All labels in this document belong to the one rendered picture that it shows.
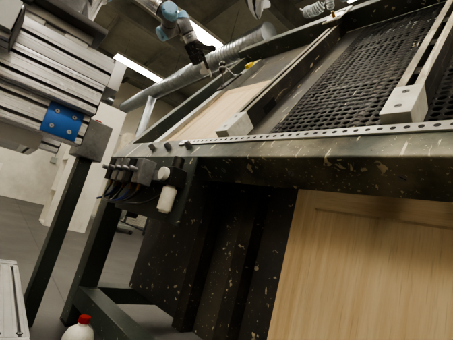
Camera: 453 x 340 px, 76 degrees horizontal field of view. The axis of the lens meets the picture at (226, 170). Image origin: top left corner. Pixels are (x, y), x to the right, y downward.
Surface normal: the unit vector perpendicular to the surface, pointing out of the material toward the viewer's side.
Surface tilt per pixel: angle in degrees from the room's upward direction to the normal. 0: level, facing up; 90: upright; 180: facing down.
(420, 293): 90
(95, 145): 90
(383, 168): 147
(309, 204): 90
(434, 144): 57
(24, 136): 90
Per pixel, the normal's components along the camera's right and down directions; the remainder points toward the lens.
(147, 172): 0.69, 0.03
